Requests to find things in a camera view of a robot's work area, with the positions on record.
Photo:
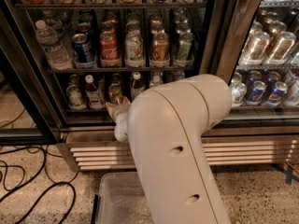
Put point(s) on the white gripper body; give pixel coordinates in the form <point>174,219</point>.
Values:
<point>120,118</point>

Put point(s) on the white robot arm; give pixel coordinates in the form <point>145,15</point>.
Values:
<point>163,126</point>

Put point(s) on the green white can bottom shelf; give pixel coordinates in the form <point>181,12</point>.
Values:
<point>76,101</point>

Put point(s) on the red Coca-Cola can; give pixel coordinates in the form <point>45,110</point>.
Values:
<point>110,51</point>

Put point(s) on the white green soda can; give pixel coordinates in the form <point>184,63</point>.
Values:
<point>134,50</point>

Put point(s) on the gold orange soda can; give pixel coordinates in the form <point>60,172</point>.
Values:
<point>159,51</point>

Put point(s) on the stainless steel fridge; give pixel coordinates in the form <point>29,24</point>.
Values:
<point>87,135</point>

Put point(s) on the white green can behind glass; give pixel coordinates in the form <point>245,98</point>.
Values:
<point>238,92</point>

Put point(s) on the blue Pepsi can behind glass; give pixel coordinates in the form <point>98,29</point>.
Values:
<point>255,92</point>

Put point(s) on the gold can behind glass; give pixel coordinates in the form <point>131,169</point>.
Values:
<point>279,48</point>
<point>255,48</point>

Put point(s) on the glass fridge door right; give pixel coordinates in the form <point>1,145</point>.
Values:
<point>225,32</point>

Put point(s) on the dark tea bottle white cap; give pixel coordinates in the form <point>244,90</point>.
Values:
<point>137,85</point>

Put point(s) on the iced tea bottle white cap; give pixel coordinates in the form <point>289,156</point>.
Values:
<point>94,93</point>

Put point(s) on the clear water bottle middle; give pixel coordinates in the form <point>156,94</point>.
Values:
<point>155,81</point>

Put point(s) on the clear water bottle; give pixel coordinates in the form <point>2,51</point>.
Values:
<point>177,75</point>
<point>155,81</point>

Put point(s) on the clear water bottle right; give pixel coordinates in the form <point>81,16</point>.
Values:
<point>177,75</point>

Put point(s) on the large water bottle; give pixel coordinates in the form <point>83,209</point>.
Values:
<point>53,47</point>

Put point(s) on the clear plastic storage bin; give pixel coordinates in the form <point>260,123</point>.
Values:
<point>121,200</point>

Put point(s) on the blue tape on floor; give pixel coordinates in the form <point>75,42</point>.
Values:
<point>288,172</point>

